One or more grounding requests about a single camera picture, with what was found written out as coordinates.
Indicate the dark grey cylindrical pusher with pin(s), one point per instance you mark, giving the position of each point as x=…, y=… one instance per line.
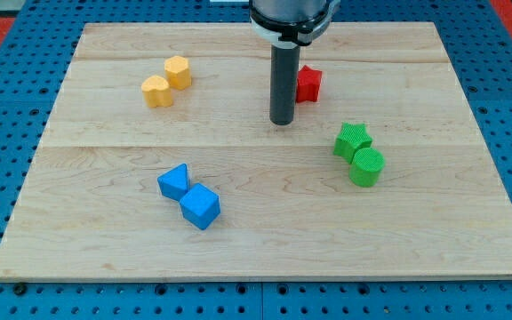
x=283, y=84

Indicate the red star block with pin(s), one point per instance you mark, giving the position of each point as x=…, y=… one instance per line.
x=308, y=84

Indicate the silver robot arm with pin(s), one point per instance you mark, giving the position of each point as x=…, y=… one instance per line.
x=288, y=25

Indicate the green star block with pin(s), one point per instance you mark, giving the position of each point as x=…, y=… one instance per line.
x=350, y=139

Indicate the blue cube block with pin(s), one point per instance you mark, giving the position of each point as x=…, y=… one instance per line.
x=200, y=206

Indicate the yellow hexagon block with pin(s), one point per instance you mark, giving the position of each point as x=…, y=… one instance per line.
x=178, y=74

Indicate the green cylinder block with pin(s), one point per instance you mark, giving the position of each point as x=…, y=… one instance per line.
x=366, y=167

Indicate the yellow heart block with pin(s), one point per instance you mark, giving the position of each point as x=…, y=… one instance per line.
x=156, y=92

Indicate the light wooden board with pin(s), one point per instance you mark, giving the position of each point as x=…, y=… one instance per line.
x=91, y=211

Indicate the blue triangle block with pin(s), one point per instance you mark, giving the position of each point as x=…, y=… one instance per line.
x=174, y=184

